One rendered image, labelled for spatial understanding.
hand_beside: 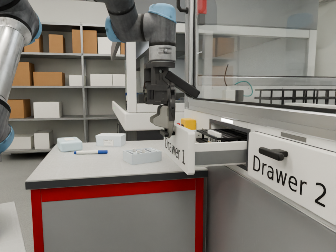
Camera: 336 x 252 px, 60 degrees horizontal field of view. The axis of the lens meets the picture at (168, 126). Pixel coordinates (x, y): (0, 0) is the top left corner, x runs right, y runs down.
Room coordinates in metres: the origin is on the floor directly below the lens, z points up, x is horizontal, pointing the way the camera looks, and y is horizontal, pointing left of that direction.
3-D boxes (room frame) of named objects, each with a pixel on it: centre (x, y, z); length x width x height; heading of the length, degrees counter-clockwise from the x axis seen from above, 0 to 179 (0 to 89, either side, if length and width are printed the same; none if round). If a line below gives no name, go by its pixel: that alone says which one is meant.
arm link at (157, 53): (0.83, 0.01, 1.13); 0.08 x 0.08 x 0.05
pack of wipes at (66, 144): (1.33, 0.45, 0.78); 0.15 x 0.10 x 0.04; 26
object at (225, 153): (0.89, -0.23, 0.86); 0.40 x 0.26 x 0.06; 103
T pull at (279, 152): (0.57, -0.21, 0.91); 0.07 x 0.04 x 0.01; 13
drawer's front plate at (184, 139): (0.85, -0.03, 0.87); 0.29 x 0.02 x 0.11; 13
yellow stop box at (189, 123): (1.20, -0.08, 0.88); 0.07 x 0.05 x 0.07; 13
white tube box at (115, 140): (1.42, 0.28, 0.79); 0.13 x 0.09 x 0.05; 83
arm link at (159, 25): (0.84, 0.02, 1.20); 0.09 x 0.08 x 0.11; 81
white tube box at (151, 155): (1.10, 0.10, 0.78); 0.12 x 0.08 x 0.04; 121
